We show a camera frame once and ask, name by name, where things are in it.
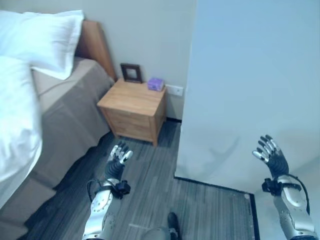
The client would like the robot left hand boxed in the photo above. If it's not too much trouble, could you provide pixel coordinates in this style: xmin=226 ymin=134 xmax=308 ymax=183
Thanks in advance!
xmin=104 ymin=140 xmax=134 ymax=182

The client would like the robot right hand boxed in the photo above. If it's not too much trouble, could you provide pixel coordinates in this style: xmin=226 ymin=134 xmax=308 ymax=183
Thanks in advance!
xmin=251 ymin=134 xmax=291 ymax=179

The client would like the bed with taupe sheet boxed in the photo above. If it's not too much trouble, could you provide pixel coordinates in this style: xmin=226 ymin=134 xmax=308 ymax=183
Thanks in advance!
xmin=0 ymin=56 xmax=116 ymax=240

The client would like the wooden nightstand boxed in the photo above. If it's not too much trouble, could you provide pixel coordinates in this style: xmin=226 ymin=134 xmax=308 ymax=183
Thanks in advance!
xmin=96 ymin=77 xmax=168 ymax=147

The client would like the robot dark foot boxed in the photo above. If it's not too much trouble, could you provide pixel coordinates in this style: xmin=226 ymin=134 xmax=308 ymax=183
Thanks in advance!
xmin=166 ymin=211 xmax=180 ymax=240

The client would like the purple tissue box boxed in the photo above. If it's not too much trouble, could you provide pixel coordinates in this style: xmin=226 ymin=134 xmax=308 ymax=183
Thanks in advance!
xmin=147 ymin=77 xmax=165 ymax=91

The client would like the white duvet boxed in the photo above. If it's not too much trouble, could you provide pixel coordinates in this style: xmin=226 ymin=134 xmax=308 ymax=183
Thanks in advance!
xmin=0 ymin=56 xmax=43 ymax=183

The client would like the wooden headboard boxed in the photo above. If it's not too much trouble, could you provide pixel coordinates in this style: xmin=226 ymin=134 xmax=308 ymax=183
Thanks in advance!
xmin=75 ymin=19 xmax=118 ymax=82

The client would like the white pillow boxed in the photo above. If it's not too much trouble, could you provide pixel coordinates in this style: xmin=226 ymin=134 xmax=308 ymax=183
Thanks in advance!
xmin=0 ymin=9 xmax=86 ymax=81

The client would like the dark picture frame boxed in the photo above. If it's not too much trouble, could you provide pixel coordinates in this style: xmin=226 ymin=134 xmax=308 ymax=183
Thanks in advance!
xmin=120 ymin=62 xmax=144 ymax=84

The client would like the white wall socket plate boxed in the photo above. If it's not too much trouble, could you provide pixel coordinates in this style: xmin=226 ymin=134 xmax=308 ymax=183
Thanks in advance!
xmin=164 ymin=84 xmax=185 ymax=96

